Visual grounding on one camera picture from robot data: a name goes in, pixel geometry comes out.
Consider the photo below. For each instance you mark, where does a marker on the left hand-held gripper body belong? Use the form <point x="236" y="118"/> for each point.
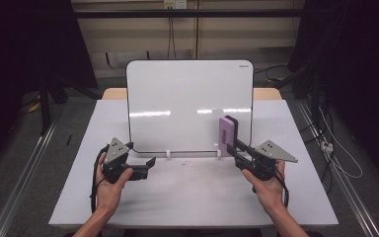
<point x="115" y="151"/>

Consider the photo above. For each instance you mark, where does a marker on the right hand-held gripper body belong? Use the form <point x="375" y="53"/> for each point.
<point x="269" y="153"/>

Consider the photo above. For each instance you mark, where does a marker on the purple whiteboard eraser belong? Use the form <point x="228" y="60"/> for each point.
<point x="226" y="131"/>

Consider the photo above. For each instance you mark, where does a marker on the whiteboard with black rim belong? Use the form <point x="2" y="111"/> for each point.
<point x="184" y="98"/>

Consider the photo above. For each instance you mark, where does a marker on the person's right hand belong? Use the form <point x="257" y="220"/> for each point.
<point x="269" y="192"/>

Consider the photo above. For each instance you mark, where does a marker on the person's left hand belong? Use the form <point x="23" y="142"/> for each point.
<point x="108" y="194"/>

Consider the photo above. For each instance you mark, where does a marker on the white whiteboard stand clip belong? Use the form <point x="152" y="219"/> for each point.
<point x="168" y="154"/>
<point x="219" y="154"/>

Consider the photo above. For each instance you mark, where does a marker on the black metal stand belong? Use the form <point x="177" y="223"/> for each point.
<point x="46" y="105"/>

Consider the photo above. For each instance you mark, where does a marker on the black horizontal bar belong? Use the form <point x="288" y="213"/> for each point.
<point x="184" y="13"/>

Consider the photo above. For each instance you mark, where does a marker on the aluminium floor rail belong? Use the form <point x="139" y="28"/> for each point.
<point x="342" y="184"/>
<point x="19" y="187"/>

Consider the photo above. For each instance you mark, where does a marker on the white wall socket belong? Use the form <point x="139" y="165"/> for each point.
<point x="175" y="4"/>

